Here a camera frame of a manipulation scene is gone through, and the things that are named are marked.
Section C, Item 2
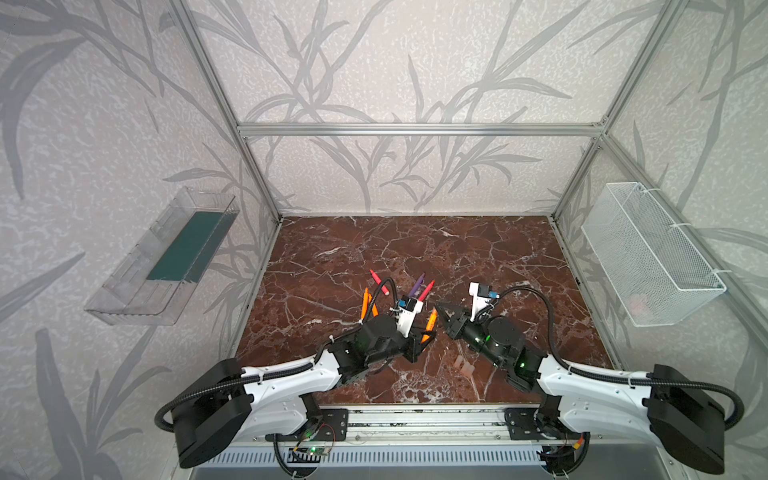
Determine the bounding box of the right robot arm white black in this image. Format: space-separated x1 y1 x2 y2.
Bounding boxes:
437 304 744 475

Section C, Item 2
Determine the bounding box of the white wire mesh basket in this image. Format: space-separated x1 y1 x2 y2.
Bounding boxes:
582 182 727 328

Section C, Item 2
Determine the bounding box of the pink red marker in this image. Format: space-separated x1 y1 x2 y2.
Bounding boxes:
418 281 435 302

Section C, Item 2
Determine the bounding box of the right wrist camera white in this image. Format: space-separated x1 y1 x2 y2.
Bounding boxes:
469 282 499 323

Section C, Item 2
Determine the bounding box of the purple marker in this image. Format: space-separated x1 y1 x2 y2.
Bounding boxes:
408 273 425 298

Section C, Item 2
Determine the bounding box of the aluminium frame corner post left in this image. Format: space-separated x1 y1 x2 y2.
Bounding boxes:
170 0 283 224

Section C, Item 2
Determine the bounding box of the aluminium frame corner post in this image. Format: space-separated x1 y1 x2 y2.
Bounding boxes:
170 0 283 224
550 0 688 224

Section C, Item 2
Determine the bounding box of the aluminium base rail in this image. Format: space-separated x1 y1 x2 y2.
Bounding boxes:
209 403 576 471

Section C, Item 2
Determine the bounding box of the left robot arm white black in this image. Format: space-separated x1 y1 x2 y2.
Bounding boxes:
154 315 435 469

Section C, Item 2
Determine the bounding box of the green circuit board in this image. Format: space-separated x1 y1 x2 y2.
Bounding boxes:
291 446 333 462

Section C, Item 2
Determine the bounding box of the orange highlighter marker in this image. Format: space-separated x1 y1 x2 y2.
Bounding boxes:
421 308 438 344

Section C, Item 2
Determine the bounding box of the aluminium frame corner post right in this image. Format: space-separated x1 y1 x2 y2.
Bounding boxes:
550 0 688 224

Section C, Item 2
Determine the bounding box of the clear plastic wall bin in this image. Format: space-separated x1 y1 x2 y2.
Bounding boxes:
84 187 240 326

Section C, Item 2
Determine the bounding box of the aluminium frame horizontal bar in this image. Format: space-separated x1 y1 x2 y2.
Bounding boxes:
237 123 602 138

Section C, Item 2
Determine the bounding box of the pink marker far left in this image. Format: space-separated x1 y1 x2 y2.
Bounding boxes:
369 269 391 296

